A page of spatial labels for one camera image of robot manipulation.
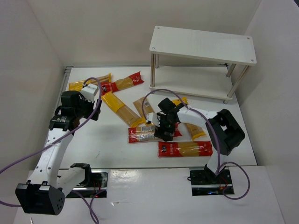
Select yellow spaghetti bag top left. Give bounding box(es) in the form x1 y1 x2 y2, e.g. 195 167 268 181
68 73 112 91

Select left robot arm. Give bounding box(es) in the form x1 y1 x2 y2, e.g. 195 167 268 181
15 87 101 215

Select aluminium table edge rail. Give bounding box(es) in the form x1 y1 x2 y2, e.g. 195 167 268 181
49 66 73 118

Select white two-tier shelf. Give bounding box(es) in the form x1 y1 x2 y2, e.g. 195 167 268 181
149 26 256 104

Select red spaghetti bag top centre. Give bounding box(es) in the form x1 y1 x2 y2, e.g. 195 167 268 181
101 72 144 95

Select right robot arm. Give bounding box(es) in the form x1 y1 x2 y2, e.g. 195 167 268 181
146 98 245 176

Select red spaghetti bag with label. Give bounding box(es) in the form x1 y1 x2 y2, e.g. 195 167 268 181
127 123 184 144

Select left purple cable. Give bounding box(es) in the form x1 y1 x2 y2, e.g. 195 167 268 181
0 77 103 224

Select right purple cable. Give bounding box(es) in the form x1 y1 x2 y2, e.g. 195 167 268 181
142 89 251 200

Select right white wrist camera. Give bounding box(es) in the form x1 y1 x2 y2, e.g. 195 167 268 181
146 112 160 126

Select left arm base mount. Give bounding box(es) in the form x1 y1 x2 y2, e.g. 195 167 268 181
57 168 108 198

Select yellow spaghetti bag right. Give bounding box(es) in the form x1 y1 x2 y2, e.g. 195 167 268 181
172 97 206 141

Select red spaghetti bag front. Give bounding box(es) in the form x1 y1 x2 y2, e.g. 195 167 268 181
158 141 213 157

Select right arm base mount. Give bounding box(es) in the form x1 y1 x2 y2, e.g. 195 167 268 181
187 168 235 196

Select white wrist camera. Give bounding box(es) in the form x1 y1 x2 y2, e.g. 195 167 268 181
146 112 160 126
80 84 99 103

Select yellow spaghetti bag centre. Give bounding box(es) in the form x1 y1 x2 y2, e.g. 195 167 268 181
133 97 154 126

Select purple cable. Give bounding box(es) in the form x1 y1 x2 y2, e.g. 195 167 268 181
0 77 103 224
142 89 251 200

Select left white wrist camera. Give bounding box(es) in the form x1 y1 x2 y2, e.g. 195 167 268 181
80 84 99 103

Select yellow spaghetti bag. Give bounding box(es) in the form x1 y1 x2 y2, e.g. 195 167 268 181
133 97 154 126
101 92 142 127
172 97 206 141
68 73 112 91

